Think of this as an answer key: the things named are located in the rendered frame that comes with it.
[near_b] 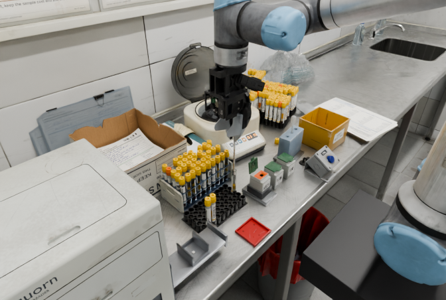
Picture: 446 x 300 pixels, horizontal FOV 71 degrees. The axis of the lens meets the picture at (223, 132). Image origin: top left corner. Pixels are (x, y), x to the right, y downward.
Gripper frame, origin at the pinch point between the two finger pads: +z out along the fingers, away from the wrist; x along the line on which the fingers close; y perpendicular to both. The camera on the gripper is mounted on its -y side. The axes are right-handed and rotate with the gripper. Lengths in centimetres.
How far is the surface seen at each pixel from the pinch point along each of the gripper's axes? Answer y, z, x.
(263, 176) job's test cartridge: -6.1, 14.3, 6.1
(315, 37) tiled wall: -131, 10, -49
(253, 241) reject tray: 8.3, 21.8, 14.7
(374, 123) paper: -70, 20, 14
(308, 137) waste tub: -38.9, 18.3, 1.7
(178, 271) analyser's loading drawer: 28.4, 18.1, 9.6
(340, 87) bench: -98, 22, -14
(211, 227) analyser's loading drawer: 15.6, 17.1, 6.8
